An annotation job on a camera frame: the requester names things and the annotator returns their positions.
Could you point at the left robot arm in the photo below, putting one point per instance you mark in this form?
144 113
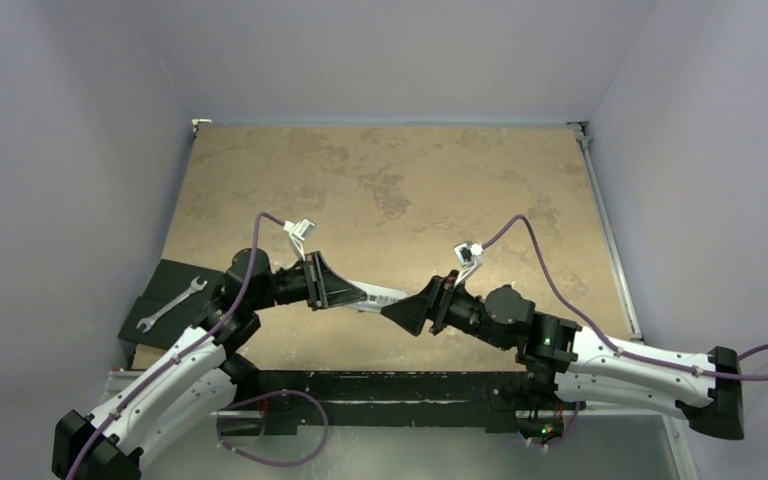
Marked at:
200 373

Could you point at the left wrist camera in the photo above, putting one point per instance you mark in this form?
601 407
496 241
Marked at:
297 233

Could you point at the black foam block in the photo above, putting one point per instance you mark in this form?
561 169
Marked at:
169 279

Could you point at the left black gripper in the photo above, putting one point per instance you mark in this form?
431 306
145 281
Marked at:
325 288

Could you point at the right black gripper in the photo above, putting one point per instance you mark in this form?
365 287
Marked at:
440 304

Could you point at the white remote control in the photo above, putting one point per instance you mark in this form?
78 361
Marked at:
377 297

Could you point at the silver open-end wrench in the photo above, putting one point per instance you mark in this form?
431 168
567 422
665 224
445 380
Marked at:
196 285

